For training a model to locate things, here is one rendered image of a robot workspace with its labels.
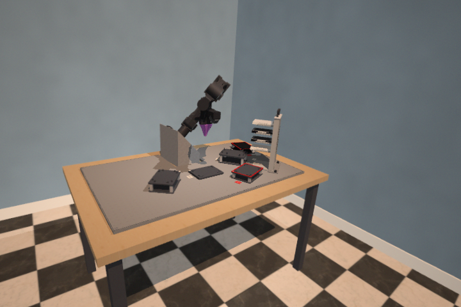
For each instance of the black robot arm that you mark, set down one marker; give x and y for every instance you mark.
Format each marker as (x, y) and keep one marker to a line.
(213, 93)

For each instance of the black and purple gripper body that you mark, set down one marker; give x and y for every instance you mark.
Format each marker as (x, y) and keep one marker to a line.
(202, 122)

